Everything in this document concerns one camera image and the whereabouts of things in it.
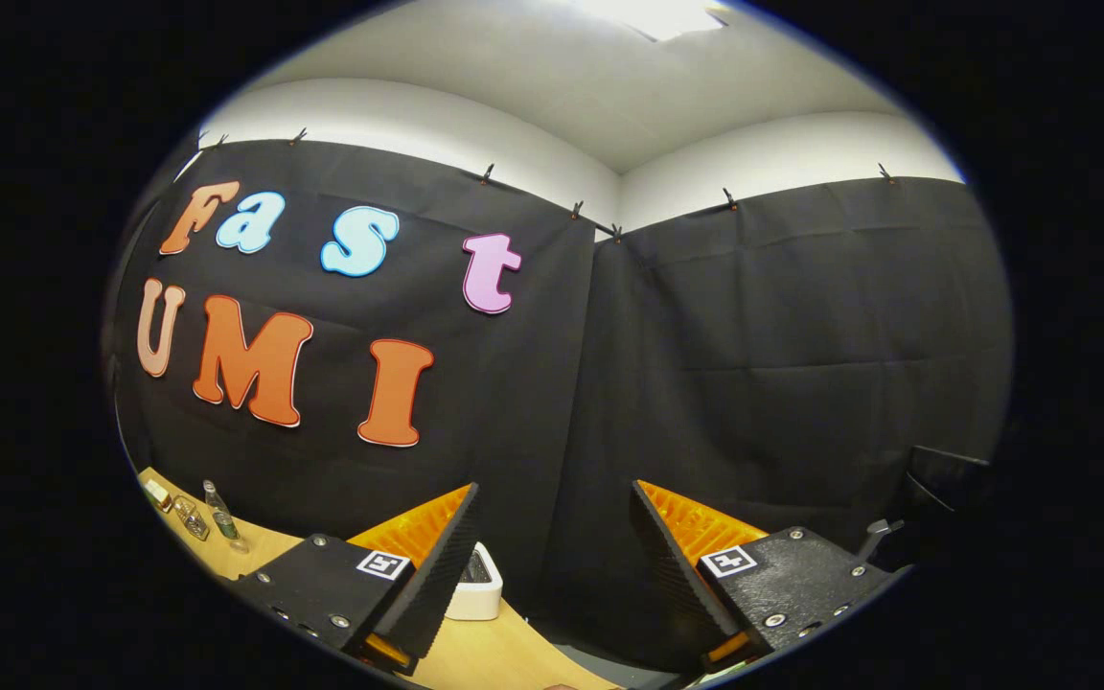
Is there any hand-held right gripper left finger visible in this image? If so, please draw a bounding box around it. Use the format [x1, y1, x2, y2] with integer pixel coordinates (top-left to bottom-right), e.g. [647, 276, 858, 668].
[224, 481, 482, 678]

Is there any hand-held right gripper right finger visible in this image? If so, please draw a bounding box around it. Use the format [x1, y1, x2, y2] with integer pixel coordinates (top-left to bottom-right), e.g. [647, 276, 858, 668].
[629, 478, 909, 674]

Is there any white toaster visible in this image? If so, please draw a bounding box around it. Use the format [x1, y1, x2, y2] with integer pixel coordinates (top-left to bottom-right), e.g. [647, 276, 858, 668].
[445, 541, 505, 622]

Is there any grey metal lever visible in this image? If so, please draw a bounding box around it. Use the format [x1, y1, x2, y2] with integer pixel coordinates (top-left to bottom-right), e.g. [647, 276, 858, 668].
[859, 517, 906, 563]

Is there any clear plastic water bottle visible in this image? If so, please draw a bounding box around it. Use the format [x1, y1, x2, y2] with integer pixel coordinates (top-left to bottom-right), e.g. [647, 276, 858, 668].
[201, 479, 251, 557]

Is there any dark boxy object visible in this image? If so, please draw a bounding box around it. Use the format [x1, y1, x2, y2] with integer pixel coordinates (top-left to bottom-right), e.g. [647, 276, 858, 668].
[902, 446, 994, 568]

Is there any row of backdrop clips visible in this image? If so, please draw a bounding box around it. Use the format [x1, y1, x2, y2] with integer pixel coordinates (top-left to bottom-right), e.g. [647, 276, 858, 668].
[195, 126, 896, 242]

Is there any ceiling light panel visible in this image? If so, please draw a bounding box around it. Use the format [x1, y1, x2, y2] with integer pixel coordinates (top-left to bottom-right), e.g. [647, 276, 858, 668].
[566, 0, 735, 44]

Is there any metal wire basket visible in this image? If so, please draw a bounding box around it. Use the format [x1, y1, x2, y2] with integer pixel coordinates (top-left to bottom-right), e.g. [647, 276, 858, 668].
[173, 496, 212, 542]

